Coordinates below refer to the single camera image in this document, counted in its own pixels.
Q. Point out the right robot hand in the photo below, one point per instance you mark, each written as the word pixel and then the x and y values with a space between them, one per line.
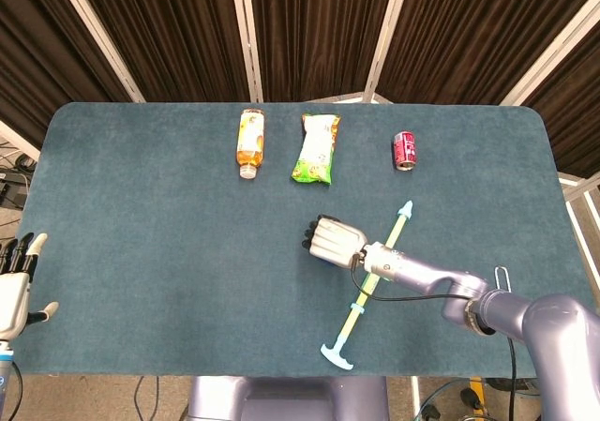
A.
pixel 335 242

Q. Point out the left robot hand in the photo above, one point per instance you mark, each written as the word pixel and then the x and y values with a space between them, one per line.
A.
pixel 14 294

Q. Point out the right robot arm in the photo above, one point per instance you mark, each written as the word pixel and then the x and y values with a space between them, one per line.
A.
pixel 497 299

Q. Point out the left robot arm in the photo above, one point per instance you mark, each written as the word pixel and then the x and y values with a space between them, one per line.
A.
pixel 4 379

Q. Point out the light blue toy pump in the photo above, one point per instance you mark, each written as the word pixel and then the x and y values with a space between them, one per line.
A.
pixel 349 325

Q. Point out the green white snack bag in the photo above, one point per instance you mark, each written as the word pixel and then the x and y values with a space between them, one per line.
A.
pixel 315 151

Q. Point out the red soda can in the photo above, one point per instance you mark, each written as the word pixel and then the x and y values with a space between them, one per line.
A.
pixel 405 151

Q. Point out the orange drink bottle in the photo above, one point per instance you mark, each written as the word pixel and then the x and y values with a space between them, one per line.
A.
pixel 250 142

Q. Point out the brass padlock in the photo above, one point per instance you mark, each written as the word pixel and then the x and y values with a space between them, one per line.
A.
pixel 502 278

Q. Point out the brown pleated curtain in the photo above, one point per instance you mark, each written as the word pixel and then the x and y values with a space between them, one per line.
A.
pixel 569 121
pixel 33 50
pixel 319 32
pixel 169 32
pixel 473 32

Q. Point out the white partition frame post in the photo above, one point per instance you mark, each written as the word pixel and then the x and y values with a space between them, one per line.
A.
pixel 382 36
pixel 548 50
pixel 247 36
pixel 16 140
pixel 98 36

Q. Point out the white partition foot frame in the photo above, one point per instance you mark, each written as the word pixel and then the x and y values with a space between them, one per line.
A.
pixel 581 193

